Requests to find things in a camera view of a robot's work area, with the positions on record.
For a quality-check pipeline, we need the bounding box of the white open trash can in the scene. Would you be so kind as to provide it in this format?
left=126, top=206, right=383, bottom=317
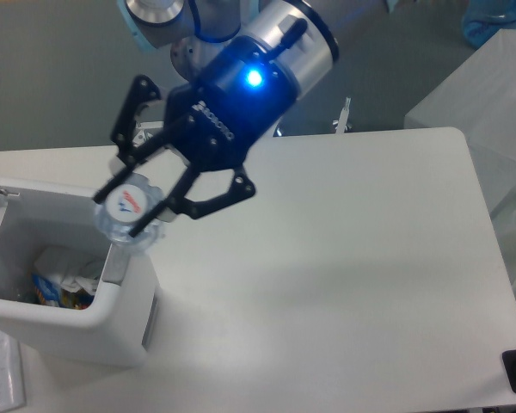
left=0, top=180, right=160, bottom=367

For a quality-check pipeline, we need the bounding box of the colourful trash inside can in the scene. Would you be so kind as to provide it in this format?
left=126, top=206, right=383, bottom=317
left=16, top=274, right=94, bottom=310

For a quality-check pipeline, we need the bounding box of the blue water jug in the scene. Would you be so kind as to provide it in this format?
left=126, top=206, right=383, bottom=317
left=461, top=0, right=516, bottom=49

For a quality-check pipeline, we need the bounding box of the crushed clear plastic bottle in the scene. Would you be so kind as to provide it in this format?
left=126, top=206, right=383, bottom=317
left=94, top=174, right=164, bottom=255

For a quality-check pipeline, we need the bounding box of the white paper wrapper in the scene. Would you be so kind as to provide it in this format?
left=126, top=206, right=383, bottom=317
left=34, top=245, right=105, bottom=297

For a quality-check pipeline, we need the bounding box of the white tray with plastic bag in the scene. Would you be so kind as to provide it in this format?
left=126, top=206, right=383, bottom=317
left=0, top=330, right=26, bottom=412

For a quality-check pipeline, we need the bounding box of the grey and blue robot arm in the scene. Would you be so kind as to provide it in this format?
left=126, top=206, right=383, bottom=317
left=93, top=1, right=339, bottom=246

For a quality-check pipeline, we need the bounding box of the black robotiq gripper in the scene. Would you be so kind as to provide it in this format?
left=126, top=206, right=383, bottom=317
left=93, top=36, right=298, bottom=237

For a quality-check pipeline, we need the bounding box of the grey side table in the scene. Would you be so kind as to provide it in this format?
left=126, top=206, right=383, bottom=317
left=404, top=29, right=516, bottom=297

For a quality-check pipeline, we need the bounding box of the white pedestal base bracket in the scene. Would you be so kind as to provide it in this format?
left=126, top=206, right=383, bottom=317
left=132, top=121, right=163, bottom=146

